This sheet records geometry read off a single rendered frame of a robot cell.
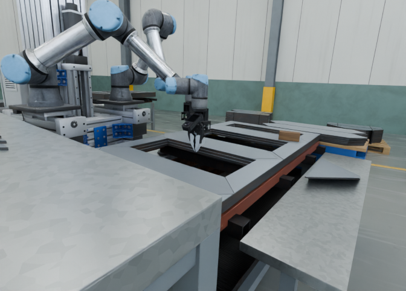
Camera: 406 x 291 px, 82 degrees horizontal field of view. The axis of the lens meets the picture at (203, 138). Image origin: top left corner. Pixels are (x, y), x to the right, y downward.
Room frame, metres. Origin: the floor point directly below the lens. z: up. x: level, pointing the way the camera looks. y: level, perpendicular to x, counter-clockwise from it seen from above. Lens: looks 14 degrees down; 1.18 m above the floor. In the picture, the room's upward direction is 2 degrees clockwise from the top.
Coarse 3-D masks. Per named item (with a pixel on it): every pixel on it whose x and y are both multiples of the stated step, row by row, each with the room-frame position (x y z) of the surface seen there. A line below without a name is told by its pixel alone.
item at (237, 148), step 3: (231, 147) 1.18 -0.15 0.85; (234, 147) 1.18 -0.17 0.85; (237, 147) 1.18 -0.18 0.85; (240, 147) 1.18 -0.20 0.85; (243, 147) 1.19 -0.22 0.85; (246, 147) 1.19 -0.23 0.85; (249, 147) 1.19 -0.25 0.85; (222, 150) 1.11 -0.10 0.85; (225, 150) 1.11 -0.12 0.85; (228, 150) 1.12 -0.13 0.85; (231, 150) 1.12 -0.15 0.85; (234, 150) 1.12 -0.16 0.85; (237, 150) 1.12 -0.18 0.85; (240, 150) 1.13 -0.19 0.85; (243, 150) 1.13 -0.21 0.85; (231, 153) 1.07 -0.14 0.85; (234, 153) 1.07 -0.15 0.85
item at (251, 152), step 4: (252, 148) 1.18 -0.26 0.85; (240, 152) 1.09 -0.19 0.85; (244, 152) 1.10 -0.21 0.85; (248, 152) 1.10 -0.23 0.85; (252, 152) 1.10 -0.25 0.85; (256, 152) 1.10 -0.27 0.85; (260, 152) 1.11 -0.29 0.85; (244, 156) 1.03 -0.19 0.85; (248, 156) 1.03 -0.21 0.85; (252, 156) 1.03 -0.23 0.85
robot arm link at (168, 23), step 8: (168, 16) 1.53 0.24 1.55; (168, 24) 1.52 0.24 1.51; (160, 32) 1.54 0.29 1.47; (168, 32) 1.56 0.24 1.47; (136, 64) 1.66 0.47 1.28; (144, 64) 1.64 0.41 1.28; (136, 72) 1.65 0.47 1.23; (144, 72) 1.67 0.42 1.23; (136, 80) 1.65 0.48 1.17; (144, 80) 1.72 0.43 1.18
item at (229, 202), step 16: (256, 128) 1.83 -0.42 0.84; (144, 144) 1.19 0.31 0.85; (160, 144) 1.27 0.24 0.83; (176, 144) 1.27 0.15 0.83; (272, 144) 1.39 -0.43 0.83; (224, 160) 1.07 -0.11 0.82; (240, 160) 1.03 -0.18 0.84; (288, 160) 1.07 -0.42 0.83; (240, 192) 0.69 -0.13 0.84; (224, 208) 0.61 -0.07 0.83
